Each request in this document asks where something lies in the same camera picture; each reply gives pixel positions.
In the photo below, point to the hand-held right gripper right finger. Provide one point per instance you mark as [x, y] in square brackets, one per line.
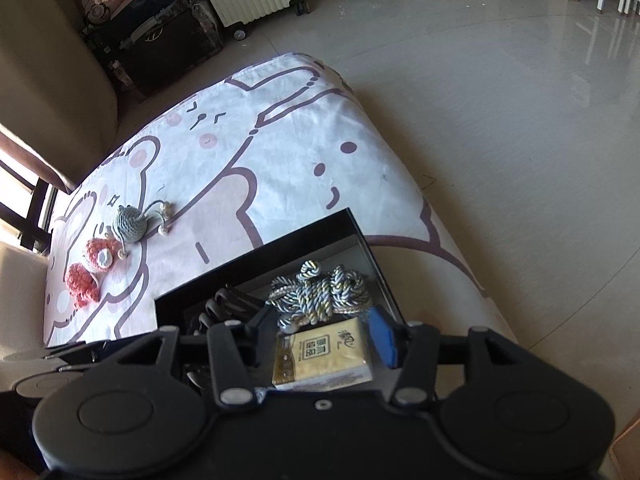
[382, 336]

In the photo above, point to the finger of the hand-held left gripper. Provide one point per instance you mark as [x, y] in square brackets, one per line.
[75, 354]

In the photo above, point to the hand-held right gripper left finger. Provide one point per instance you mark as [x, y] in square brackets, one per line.
[260, 336]

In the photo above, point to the black hair claw clip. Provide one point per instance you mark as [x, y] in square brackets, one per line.
[227, 305]

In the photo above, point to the yellow tissue packet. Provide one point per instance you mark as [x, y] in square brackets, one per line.
[325, 355]

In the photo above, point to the black cardboard box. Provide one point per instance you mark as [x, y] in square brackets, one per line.
[300, 241]

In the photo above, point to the pink crochet octopus toy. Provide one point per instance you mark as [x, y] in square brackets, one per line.
[82, 285]

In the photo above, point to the beige padded board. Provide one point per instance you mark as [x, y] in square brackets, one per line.
[22, 300]

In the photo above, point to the pink white crochet toy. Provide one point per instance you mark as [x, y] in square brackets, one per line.
[102, 255]

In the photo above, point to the blue grey crochet toy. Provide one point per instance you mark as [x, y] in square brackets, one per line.
[130, 222]

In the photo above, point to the bear printed blanket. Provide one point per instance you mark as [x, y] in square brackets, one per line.
[300, 160]

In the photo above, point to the brown curtain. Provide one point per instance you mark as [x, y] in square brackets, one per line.
[35, 160]

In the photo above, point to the beige curtain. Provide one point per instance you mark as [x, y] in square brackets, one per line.
[50, 70]

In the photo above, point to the black storage trunk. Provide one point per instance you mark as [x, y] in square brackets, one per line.
[170, 50]

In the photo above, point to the dark window frame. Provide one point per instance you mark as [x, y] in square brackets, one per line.
[30, 210]

